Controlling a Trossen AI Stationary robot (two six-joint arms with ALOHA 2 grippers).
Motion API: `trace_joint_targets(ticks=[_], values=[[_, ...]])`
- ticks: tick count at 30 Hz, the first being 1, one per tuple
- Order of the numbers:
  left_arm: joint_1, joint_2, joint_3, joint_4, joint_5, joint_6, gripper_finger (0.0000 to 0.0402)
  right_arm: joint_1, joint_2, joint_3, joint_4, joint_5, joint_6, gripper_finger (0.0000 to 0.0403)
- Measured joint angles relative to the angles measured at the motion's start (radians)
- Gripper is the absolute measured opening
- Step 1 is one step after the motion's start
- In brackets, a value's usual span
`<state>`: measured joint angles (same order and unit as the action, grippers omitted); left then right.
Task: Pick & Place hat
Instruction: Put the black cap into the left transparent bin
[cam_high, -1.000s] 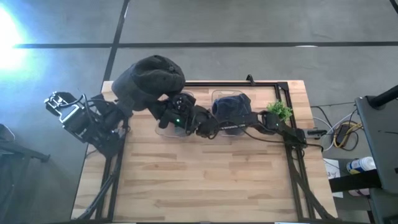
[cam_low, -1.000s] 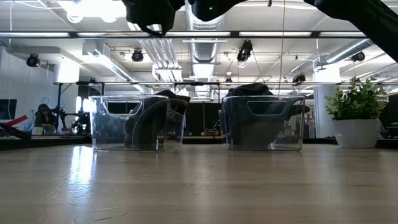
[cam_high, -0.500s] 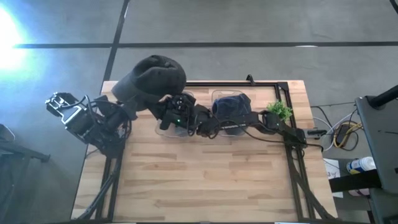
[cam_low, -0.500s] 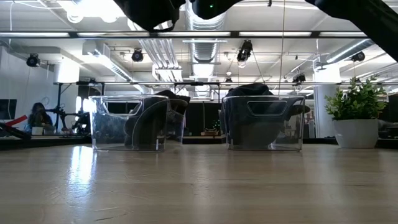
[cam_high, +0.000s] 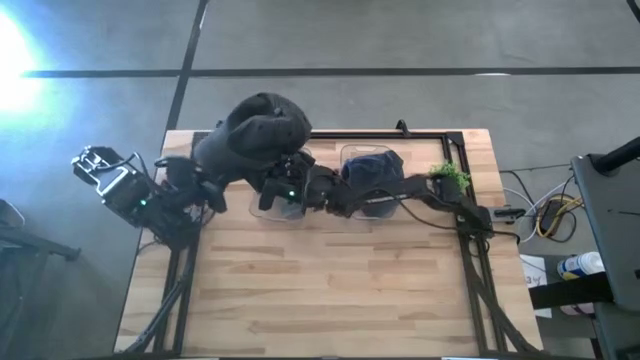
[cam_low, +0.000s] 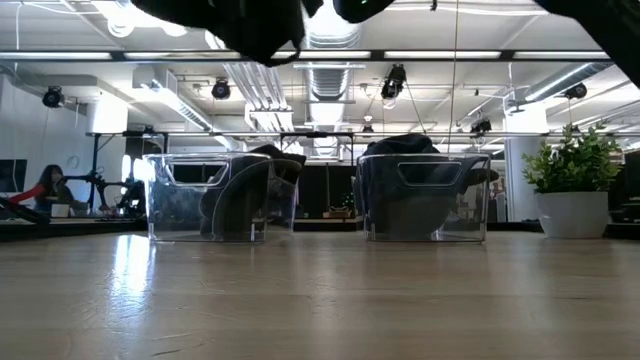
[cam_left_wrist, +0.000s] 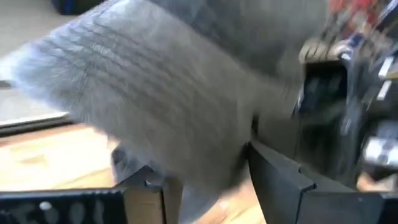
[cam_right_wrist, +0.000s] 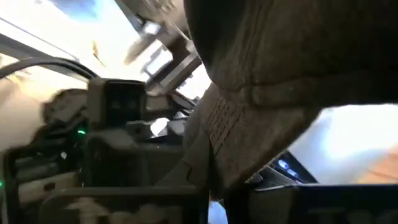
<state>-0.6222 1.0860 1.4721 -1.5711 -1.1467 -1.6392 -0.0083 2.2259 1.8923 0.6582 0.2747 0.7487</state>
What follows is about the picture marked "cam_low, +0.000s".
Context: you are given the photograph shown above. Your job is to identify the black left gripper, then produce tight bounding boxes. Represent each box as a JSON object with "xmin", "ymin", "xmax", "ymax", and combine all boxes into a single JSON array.
[{"xmin": 131, "ymin": 0, "xmax": 325, "ymax": 68}]

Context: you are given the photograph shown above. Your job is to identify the black cap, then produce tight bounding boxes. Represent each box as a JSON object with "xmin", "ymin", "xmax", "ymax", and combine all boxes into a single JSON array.
[{"xmin": 248, "ymin": 143, "xmax": 308, "ymax": 184}]

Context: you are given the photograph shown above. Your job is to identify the dark baseball cap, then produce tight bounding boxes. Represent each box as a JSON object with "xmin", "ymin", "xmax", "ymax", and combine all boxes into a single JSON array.
[{"xmin": 199, "ymin": 157, "xmax": 301, "ymax": 239}]

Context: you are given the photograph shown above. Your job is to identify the blue denim hat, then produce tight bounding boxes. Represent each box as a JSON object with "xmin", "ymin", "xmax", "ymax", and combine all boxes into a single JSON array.
[{"xmin": 358, "ymin": 155, "xmax": 474, "ymax": 240}]

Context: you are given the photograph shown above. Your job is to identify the black ceiling spotlight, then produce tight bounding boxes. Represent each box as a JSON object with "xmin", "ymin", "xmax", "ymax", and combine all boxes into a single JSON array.
[
  {"xmin": 469, "ymin": 116, "xmax": 494, "ymax": 136},
  {"xmin": 210, "ymin": 76, "xmax": 233, "ymax": 101},
  {"xmin": 380, "ymin": 63, "xmax": 408, "ymax": 101},
  {"xmin": 41, "ymin": 85, "xmax": 67, "ymax": 110},
  {"xmin": 563, "ymin": 81, "xmax": 590, "ymax": 101}
]

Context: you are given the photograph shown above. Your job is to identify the black room partition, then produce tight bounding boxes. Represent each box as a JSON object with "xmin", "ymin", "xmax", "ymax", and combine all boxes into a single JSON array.
[{"xmin": 294, "ymin": 163, "xmax": 362, "ymax": 222}]

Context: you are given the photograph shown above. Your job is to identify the white building column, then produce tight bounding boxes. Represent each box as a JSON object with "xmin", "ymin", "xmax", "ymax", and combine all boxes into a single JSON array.
[{"xmin": 503, "ymin": 105, "xmax": 550, "ymax": 223}]

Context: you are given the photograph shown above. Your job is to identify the clear plastic bin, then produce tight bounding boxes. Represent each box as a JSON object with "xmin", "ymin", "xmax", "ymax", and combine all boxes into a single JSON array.
[
  {"xmin": 141, "ymin": 151, "xmax": 302, "ymax": 245},
  {"xmin": 355, "ymin": 151, "xmax": 493, "ymax": 245}
]

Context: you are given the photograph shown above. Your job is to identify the green leafy plant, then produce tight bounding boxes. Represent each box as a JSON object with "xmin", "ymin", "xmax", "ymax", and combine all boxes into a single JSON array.
[{"xmin": 521, "ymin": 121, "xmax": 625, "ymax": 195}]

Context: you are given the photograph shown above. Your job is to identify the white plant pot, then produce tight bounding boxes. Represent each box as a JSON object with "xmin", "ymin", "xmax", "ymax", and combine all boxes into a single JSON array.
[{"xmin": 534, "ymin": 190, "xmax": 611, "ymax": 240}]

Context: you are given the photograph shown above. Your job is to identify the person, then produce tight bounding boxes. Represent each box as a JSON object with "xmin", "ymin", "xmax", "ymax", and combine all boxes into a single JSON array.
[{"xmin": 8, "ymin": 163, "xmax": 77, "ymax": 215}]

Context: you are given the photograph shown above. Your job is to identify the black computer monitor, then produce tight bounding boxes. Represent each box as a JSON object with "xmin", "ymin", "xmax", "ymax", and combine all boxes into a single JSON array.
[{"xmin": 0, "ymin": 158, "xmax": 29, "ymax": 194}]

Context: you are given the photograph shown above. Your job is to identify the black overhead frame rail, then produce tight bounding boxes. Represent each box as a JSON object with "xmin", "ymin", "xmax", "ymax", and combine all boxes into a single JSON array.
[{"xmin": 0, "ymin": 48, "xmax": 640, "ymax": 64}]

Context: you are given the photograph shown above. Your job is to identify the silver ribbed ventilation duct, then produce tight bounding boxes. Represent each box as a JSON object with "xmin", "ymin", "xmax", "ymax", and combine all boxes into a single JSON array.
[{"xmin": 301, "ymin": 19, "xmax": 363, "ymax": 104}]

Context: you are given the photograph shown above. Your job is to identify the thin hanging cord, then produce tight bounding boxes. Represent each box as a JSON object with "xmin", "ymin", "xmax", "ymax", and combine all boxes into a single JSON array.
[{"xmin": 446, "ymin": 0, "xmax": 461, "ymax": 154}]

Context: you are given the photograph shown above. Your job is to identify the thin black frame bar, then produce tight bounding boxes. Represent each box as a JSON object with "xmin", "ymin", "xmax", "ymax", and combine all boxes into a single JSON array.
[{"xmin": 84, "ymin": 130, "xmax": 640, "ymax": 140}]

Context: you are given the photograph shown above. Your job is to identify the smooth round ceiling duct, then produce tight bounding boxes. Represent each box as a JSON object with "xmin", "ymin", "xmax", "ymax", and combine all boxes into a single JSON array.
[{"xmin": 523, "ymin": 61, "xmax": 614, "ymax": 103}]

